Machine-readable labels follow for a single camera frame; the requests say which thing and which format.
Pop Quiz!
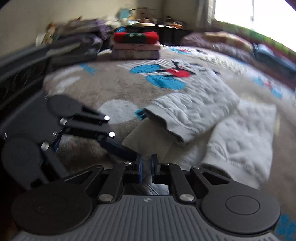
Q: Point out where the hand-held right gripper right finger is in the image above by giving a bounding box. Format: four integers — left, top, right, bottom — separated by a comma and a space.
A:
151, 153, 229, 203

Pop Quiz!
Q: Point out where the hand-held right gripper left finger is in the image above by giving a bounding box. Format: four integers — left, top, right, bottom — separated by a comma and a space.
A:
60, 153, 143, 202

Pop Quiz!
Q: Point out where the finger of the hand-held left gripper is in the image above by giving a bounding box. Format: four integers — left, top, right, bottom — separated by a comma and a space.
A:
30, 137, 70, 186
59, 104, 139, 163

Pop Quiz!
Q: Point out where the white fleece garment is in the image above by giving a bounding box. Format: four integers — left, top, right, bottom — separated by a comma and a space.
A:
122, 70, 278, 197

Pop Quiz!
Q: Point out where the pile of grey purple clothes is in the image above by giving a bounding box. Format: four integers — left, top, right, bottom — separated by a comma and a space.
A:
45, 19, 112, 64

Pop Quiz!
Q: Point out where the printed cartoon blanket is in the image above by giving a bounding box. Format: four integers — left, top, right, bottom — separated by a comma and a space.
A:
43, 45, 296, 239

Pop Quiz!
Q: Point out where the lilac folded garment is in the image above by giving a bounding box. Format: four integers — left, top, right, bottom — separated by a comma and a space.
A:
111, 49, 161, 61

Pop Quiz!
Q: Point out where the pink folded garment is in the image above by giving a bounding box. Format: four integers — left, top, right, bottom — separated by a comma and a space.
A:
112, 43, 161, 52

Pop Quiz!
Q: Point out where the red and green knit garment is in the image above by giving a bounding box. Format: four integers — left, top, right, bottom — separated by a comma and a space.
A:
113, 31, 160, 45

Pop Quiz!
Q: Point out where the purple bedding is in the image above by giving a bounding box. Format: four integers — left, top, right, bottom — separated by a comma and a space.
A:
180, 32, 255, 55

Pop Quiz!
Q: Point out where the beige cushion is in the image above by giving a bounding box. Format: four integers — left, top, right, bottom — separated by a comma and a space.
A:
204, 31, 253, 51

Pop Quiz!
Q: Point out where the beige curtain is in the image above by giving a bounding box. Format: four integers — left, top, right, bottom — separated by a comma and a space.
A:
196, 0, 217, 26

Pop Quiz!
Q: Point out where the blue folded clothing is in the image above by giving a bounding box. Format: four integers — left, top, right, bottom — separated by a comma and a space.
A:
252, 43, 296, 78

